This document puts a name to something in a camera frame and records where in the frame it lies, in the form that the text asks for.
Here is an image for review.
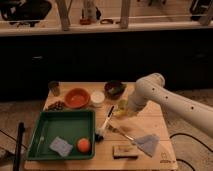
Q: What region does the black stand pole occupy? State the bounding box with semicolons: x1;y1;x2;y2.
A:
13;122;25;171

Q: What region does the white small bowl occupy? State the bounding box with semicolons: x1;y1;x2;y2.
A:
91;91;105;107

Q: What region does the brown rectangular block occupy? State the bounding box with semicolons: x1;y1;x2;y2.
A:
113;145;138;159

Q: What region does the yellow banana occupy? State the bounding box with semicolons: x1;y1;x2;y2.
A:
113;108;127;117

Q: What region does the black floor cable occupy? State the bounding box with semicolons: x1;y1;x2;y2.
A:
169;132;213;171

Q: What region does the metal fork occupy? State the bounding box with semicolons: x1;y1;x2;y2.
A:
108;125;134;142

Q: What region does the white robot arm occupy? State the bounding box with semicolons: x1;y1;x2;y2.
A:
127;73;213;138

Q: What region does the orange fruit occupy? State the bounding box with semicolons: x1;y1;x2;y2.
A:
77;138;91;153

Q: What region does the red bowl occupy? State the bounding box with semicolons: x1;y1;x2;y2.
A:
64;88;90;109

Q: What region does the green plastic tray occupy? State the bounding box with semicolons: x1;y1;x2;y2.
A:
27;110;95;161

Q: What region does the blue cloth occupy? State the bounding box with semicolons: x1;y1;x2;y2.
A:
133;134;159;157

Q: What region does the green cup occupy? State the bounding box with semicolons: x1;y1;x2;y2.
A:
118;99;127;109

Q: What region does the blue sponge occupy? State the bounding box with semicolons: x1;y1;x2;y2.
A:
49;137;73;157

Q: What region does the dark bowl with greens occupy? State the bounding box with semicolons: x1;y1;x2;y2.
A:
104;80;126;100

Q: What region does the wooden table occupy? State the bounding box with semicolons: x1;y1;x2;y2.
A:
23;81;180;171

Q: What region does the brown grapes bunch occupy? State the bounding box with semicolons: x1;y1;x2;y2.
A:
46;101;65;111

